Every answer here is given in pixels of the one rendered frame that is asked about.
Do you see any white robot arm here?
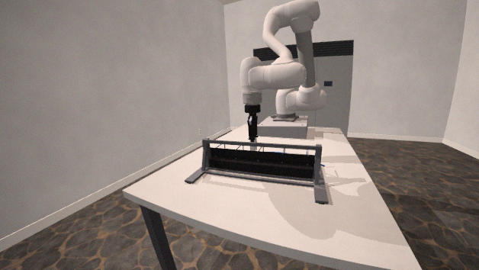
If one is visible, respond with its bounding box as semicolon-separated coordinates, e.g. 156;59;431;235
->
240;0;326;122

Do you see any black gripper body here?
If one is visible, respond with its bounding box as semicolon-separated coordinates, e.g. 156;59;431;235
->
245;104;260;124

